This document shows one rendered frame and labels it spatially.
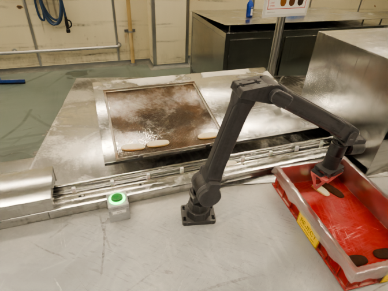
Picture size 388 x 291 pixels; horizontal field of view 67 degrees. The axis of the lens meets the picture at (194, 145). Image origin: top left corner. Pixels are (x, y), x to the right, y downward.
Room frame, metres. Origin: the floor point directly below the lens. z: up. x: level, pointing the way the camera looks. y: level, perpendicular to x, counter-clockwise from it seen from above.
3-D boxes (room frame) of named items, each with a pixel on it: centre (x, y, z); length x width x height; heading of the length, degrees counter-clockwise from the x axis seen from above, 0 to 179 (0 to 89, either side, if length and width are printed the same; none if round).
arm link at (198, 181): (0.74, -0.04, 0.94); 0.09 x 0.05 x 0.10; 107
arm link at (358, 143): (0.90, -0.56, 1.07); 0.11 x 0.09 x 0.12; 107
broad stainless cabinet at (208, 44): (3.60, -0.96, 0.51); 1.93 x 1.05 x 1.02; 110
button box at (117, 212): (0.72, 0.26, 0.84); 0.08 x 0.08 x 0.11; 20
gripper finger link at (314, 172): (0.87, -0.49, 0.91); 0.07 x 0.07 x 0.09; 36
